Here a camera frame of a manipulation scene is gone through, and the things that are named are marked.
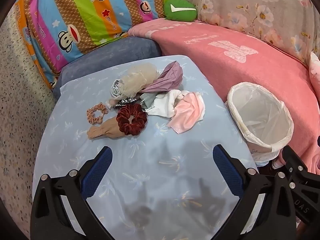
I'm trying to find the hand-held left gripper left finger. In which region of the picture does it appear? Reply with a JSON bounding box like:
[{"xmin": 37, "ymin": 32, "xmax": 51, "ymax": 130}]
[{"xmin": 30, "ymin": 145, "xmax": 118, "ymax": 240}]

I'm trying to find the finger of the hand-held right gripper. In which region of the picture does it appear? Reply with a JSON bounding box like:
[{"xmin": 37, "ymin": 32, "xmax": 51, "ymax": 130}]
[{"xmin": 279, "ymin": 145, "xmax": 320, "ymax": 188}]

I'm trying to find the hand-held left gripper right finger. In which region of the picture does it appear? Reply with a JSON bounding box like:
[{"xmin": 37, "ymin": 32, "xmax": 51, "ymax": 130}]
[{"xmin": 212, "ymin": 144, "xmax": 298, "ymax": 240}]

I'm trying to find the white bin with plastic liner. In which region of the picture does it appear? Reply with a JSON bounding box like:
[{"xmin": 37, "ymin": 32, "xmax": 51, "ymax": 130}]
[{"xmin": 226, "ymin": 82, "xmax": 295, "ymax": 167}]

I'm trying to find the tan stocking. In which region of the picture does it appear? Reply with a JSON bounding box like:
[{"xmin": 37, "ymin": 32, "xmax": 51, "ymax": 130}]
[{"xmin": 87, "ymin": 119, "xmax": 125, "ymax": 140}]

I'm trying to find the dark red velvet scrunchie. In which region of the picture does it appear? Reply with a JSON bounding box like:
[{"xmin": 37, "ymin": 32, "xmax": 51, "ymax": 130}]
[{"xmin": 116, "ymin": 104, "xmax": 147, "ymax": 136}]

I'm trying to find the small pink scrunchie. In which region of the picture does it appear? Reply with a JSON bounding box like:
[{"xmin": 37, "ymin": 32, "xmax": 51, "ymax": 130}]
[{"xmin": 87, "ymin": 102, "xmax": 108, "ymax": 125}]

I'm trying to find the light blue patterned cloth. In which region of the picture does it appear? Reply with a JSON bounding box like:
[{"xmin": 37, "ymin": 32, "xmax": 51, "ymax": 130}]
[{"xmin": 32, "ymin": 54, "xmax": 265, "ymax": 240}]

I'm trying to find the pink cloth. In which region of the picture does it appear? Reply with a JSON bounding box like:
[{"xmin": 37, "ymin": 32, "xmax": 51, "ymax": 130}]
[{"xmin": 168, "ymin": 92, "xmax": 206, "ymax": 133}]

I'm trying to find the black white patterned scrunchie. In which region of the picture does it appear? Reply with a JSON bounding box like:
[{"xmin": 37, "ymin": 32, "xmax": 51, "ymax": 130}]
[{"xmin": 113, "ymin": 95, "xmax": 142, "ymax": 109}]

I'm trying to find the grey white rolled cloth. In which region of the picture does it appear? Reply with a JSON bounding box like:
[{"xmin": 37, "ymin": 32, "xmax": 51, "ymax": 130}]
[{"xmin": 109, "ymin": 79, "xmax": 130, "ymax": 105}]

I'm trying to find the pale green cloth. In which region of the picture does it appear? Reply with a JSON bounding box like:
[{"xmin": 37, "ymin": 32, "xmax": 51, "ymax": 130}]
[{"xmin": 139, "ymin": 92, "xmax": 160, "ymax": 110}]

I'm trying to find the pink blanket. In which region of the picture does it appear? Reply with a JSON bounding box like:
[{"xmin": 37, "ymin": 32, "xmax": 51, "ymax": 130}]
[{"xmin": 127, "ymin": 19, "xmax": 320, "ymax": 174}]

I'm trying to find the beige mesh scrunchie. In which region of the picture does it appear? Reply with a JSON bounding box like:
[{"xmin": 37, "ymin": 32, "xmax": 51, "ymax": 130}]
[{"xmin": 117, "ymin": 62, "xmax": 158, "ymax": 98}]

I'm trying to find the mauve cloth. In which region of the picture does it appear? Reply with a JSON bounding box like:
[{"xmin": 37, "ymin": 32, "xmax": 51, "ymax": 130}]
[{"xmin": 141, "ymin": 61, "xmax": 184, "ymax": 93}]

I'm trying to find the blue-grey ottoman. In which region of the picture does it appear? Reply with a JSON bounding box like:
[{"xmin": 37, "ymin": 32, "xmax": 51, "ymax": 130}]
[{"xmin": 52, "ymin": 36, "xmax": 163, "ymax": 100}]

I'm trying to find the striped monkey print blanket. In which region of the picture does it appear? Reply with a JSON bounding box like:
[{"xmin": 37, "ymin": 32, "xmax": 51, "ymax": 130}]
[{"xmin": 14, "ymin": 0, "xmax": 170, "ymax": 88}]

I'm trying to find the grey floral blanket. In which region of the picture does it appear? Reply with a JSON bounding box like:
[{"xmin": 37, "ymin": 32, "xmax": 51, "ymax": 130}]
[{"xmin": 167, "ymin": 0, "xmax": 320, "ymax": 63}]

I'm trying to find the green check mark cushion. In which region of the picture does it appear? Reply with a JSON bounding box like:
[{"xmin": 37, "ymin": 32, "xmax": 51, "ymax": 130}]
[{"xmin": 164, "ymin": 0, "xmax": 198, "ymax": 21}]

